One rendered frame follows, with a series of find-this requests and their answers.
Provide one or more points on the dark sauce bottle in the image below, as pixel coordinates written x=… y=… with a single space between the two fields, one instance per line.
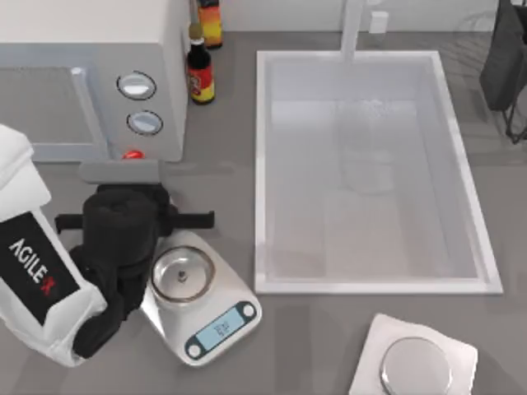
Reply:
x=201 y=78

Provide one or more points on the red microwave button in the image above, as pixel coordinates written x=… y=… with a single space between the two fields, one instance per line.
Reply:
x=132 y=155

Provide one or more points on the large microwave knob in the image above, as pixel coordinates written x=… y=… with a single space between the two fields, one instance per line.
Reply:
x=136 y=86

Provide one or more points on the white sink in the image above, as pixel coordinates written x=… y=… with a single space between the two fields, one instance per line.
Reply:
x=370 y=230

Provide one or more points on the small microwave knob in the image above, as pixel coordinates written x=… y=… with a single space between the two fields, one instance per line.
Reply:
x=144 y=122

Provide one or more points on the white scale with display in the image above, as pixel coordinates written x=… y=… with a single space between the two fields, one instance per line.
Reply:
x=214 y=304

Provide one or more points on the pale microwave oven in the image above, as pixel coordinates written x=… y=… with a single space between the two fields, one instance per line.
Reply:
x=164 y=82

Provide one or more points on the white scale with round plate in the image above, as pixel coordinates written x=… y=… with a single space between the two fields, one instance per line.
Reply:
x=416 y=358

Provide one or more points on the tall white tap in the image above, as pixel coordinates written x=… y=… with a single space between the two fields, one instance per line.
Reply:
x=350 y=29

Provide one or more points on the orange and yellow bottle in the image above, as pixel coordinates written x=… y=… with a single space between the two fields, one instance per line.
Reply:
x=211 y=24

